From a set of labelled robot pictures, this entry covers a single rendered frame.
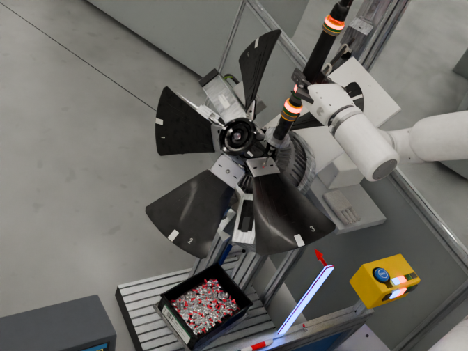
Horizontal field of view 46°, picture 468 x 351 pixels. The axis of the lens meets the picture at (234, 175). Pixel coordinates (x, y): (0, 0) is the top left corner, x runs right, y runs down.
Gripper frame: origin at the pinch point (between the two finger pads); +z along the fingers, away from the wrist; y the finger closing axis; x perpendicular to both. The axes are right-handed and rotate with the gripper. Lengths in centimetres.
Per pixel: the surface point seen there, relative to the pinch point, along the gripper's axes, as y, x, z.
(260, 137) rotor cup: 0.3, -26.1, 6.0
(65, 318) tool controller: -65, -26, -33
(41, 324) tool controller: -69, -26, -33
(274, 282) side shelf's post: 54, -130, 11
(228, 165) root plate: -5.6, -37.6, 7.2
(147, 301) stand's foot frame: -2, -142, 25
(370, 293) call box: 21, -47, -39
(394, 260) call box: 33, -43, -33
